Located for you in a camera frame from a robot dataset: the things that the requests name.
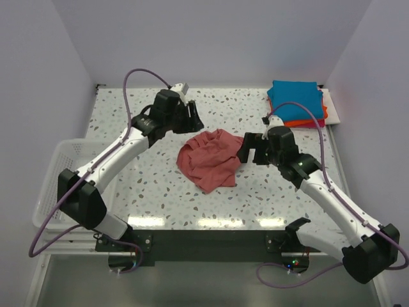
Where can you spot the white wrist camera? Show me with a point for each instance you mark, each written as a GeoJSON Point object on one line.
{"type": "Point", "coordinates": [271, 121]}
{"type": "Point", "coordinates": [180, 88]}

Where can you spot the folded orange t shirt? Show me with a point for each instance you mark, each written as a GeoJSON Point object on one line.
{"type": "Point", "coordinates": [302, 123]}

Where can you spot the folded magenta t shirt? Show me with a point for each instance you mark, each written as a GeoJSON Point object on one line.
{"type": "Point", "coordinates": [312, 125]}

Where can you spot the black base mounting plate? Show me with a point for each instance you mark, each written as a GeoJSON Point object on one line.
{"type": "Point", "coordinates": [148, 247]}

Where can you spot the salmon pink t shirt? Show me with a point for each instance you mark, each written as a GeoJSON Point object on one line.
{"type": "Point", "coordinates": [209, 159]}

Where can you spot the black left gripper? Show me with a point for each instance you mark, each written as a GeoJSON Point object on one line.
{"type": "Point", "coordinates": [192, 123]}

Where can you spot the white plastic basket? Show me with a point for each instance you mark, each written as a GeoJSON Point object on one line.
{"type": "Point", "coordinates": [71, 154]}

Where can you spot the folded white t shirt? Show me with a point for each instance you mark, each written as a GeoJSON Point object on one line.
{"type": "Point", "coordinates": [331, 116]}

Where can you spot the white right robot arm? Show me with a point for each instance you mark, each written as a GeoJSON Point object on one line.
{"type": "Point", "coordinates": [364, 247]}

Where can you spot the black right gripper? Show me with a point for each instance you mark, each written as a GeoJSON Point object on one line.
{"type": "Point", "coordinates": [250, 141]}

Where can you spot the aluminium table frame rail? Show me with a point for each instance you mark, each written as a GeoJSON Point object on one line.
{"type": "Point", "coordinates": [339, 166]}

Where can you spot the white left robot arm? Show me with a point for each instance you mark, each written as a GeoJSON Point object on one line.
{"type": "Point", "coordinates": [80, 191]}

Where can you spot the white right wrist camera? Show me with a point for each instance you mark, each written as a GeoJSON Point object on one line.
{"type": "Point", "coordinates": [271, 121]}

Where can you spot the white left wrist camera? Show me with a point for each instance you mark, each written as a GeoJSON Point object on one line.
{"type": "Point", "coordinates": [180, 88]}

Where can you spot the folded blue t shirt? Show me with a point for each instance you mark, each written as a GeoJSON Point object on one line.
{"type": "Point", "coordinates": [285, 96]}

